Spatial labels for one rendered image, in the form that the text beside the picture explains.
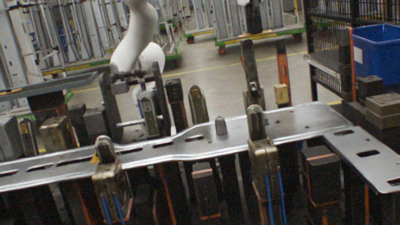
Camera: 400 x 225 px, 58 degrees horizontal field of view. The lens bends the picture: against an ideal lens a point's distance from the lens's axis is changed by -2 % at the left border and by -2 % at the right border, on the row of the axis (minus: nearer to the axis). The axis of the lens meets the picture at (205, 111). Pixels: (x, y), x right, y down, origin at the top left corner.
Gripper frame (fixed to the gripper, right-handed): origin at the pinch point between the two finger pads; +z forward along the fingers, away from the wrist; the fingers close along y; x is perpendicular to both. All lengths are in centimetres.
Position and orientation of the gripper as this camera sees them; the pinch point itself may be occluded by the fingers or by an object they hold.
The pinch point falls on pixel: (254, 24)
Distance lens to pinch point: 95.6
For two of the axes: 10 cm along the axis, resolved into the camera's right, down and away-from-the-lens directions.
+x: 9.8, -1.9, 0.2
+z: 1.7, 9.3, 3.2
